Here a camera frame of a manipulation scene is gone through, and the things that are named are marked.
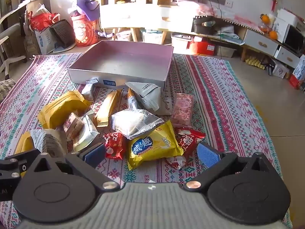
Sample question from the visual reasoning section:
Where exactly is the long gold snack packet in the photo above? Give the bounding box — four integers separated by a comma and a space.
94, 89, 124, 127

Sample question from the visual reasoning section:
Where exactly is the wooden shelf cabinet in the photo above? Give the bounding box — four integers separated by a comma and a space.
100, 0, 194, 44

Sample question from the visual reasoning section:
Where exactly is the pink snack packet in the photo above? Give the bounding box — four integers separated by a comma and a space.
171, 93, 196, 127

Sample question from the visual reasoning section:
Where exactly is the red plastic bag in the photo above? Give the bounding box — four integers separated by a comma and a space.
28, 11, 59, 31

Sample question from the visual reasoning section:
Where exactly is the clear white pastry packet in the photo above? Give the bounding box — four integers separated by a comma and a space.
110, 108, 165, 140

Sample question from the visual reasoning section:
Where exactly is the white office chair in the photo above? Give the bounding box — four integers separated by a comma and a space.
0, 10, 27, 80

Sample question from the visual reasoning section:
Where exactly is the grey knitted cushion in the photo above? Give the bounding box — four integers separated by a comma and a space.
0, 79, 16, 103

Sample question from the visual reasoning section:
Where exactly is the small silver snack packet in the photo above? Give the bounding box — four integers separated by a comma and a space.
81, 79, 99, 101

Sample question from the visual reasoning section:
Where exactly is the clear brown cake packet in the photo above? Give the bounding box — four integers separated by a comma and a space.
62, 112, 84, 142

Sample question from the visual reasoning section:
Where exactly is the silver cardboard box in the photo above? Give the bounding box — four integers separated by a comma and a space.
67, 40, 174, 91

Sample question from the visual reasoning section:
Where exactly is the grey triangular snack packet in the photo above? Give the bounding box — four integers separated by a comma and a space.
124, 81, 173, 116

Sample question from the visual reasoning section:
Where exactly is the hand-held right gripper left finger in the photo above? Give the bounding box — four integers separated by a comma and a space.
30, 143, 121, 193

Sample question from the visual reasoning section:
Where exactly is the white printed snack packet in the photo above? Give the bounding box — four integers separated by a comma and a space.
30, 128, 69, 157

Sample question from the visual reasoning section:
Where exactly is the patterned woven blanket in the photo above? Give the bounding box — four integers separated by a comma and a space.
0, 52, 293, 229

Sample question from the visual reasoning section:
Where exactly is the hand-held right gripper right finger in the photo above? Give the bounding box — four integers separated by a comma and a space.
183, 143, 275, 193

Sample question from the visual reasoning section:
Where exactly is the white silver snack packet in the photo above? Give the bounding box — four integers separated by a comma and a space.
73, 114, 101, 152

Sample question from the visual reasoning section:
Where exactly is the red printed bucket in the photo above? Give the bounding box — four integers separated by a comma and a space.
71, 14, 100, 47

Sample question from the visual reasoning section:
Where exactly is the white drawer unit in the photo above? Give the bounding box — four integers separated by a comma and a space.
242, 28, 301, 63

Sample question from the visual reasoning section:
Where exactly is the white paper bag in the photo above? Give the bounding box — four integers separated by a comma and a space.
35, 27, 58, 54

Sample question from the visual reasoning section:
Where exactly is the yellow packet with blue circle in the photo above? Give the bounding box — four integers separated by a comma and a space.
126, 120, 184, 171

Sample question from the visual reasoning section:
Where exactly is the white microwave oven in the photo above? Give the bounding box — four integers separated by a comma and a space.
283, 24, 305, 56

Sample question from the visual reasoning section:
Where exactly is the small red snack packet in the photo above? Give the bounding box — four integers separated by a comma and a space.
165, 156, 188, 170

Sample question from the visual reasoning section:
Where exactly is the mustard yellow snack packet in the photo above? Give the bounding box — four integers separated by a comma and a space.
14, 131, 34, 156
38, 91, 93, 130

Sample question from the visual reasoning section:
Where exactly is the purple plush toy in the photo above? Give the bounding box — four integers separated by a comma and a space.
76, 0, 101, 21

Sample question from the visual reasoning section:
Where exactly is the red cardboard box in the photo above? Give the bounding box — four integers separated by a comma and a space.
193, 40, 216, 54

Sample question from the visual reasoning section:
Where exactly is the black plastic basket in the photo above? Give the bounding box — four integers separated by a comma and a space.
51, 19, 76, 50

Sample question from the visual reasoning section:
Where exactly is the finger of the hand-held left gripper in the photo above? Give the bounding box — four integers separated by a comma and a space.
0, 148, 40, 178

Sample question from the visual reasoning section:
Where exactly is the small wooden box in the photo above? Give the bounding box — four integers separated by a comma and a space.
152, 0, 177, 6

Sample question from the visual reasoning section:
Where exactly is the clear plastic storage bin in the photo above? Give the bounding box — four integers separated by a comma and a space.
171, 34, 195, 53

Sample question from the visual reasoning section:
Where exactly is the black bag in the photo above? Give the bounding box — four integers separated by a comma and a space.
192, 16, 222, 34

